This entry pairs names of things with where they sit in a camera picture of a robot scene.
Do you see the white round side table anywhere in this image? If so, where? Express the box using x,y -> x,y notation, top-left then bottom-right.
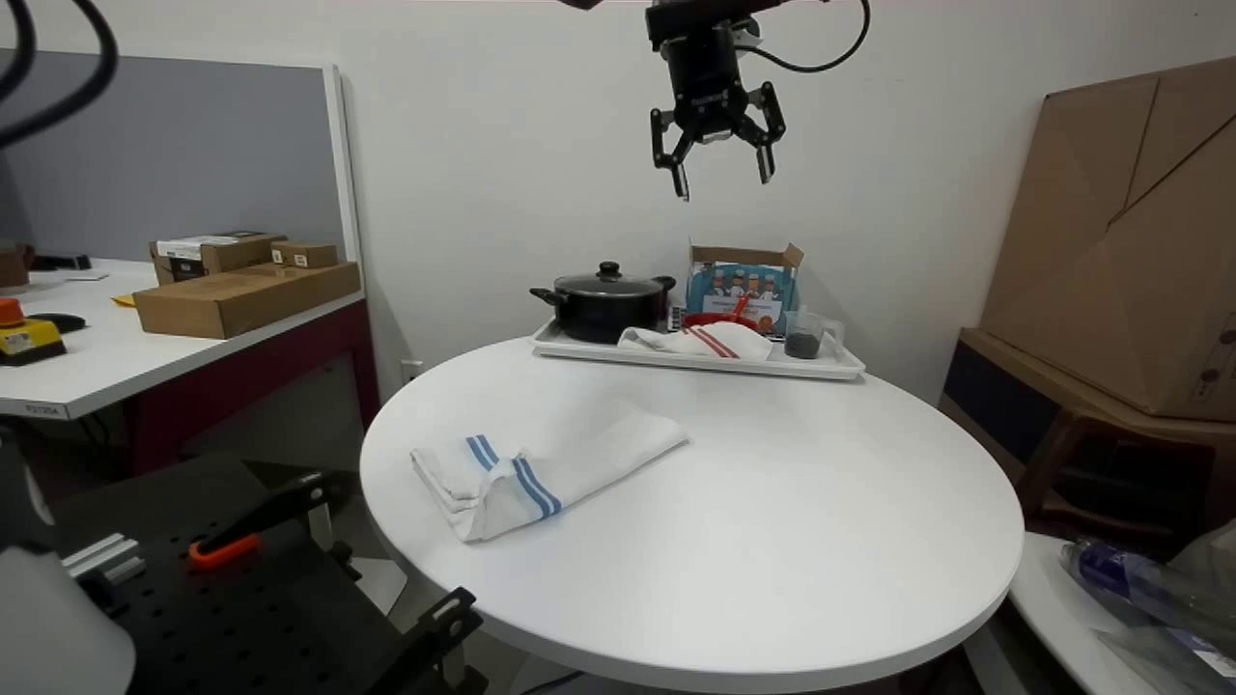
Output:
1006,530 -> 1236,695

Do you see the white rectangular tray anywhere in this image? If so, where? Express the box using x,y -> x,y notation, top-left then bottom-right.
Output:
530,318 -> 867,385

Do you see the black perforated breadboard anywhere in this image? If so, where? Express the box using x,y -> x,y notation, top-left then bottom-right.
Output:
50,453 -> 489,695

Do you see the small closed cardboard box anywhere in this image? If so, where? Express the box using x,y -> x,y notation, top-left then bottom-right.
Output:
265,234 -> 342,274

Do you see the black pot with lid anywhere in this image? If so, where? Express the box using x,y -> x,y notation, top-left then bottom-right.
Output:
524,259 -> 679,349

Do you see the wooden stand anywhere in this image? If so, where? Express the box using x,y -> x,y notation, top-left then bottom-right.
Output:
937,324 -> 1236,559

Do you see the small red object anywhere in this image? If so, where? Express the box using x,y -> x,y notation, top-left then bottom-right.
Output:
697,304 -> 766,334

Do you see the blue printed cardboard box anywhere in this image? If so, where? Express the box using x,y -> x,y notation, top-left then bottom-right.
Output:
679,245 -> 808,341

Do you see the small black desk item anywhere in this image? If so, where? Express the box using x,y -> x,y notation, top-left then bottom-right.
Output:
21,309 -> 87,336
21,249 -> 95,278

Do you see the aluminium bar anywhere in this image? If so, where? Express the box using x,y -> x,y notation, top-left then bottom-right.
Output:
59,530 -> 146,586

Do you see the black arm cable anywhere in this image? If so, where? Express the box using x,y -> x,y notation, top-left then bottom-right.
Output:
736,0 -> 878,77

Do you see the grey partition panel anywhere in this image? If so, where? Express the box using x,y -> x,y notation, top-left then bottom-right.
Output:
0,46 -> 361,267

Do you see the clear plastic bag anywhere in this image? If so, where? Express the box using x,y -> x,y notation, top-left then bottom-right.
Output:
1063,519 -> 1236,681

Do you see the large brown cardboard box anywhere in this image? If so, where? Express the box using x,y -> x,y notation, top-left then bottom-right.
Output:
976,54 -> 1236,429

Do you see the blue striped white towel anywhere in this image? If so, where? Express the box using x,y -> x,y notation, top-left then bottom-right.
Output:
406,407 -> 695,548

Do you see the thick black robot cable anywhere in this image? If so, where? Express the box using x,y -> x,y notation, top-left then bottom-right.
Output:
0,0 -> 123,161
0,0 -> 38,111

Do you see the flat brown cardboard box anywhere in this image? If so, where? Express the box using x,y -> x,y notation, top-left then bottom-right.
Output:
132,259 -> 367,343

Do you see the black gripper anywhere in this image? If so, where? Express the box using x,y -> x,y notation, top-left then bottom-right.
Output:
647,18 -> 789,205

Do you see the white desk with maroon frame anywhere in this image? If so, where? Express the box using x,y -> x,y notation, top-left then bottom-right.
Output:
0,254 -> 387,482

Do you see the open small cardboard box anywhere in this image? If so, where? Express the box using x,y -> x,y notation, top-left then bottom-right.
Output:
146,229 -> 292,288

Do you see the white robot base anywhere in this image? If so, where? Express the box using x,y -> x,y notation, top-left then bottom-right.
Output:
0,429 -> 137,695

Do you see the red striped white towel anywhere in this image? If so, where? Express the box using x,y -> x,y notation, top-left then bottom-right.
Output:
614,322 -> 785,370

